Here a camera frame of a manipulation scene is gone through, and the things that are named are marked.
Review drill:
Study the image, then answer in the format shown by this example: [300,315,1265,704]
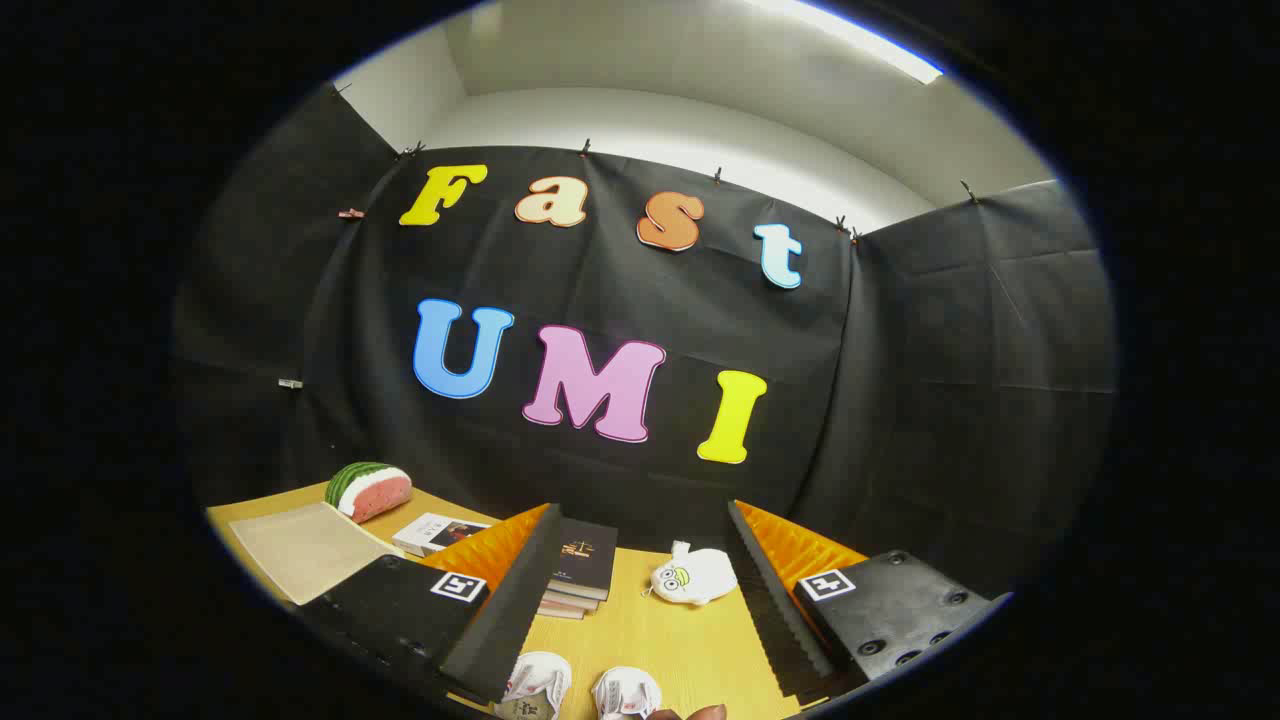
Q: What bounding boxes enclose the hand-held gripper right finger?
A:
[727,499,1014,700]

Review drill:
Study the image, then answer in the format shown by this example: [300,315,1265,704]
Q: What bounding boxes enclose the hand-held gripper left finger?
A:
[298,503,564,704]

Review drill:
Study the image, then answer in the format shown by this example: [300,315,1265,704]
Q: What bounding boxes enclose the white canvas shoe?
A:
[592,667,663,720]
[496,651,573,720]

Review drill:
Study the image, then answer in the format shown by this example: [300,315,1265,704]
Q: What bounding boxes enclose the beige fabric storage box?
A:
[229,502,401,606]

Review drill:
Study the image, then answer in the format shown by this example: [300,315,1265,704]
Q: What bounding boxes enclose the white plush toy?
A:
[645,541,739,607]

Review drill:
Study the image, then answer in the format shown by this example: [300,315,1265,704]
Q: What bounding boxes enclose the black cover book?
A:
[546,517,619,601]

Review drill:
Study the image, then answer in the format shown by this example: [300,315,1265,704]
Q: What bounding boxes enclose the white portrait cover book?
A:
[392,512,493,558]

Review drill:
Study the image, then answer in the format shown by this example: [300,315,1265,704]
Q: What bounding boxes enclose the watermelon slice plush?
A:
[325,461,413,524]

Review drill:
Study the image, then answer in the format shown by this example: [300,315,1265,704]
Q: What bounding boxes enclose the black backdrop cloth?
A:
[170,85,1118,601]

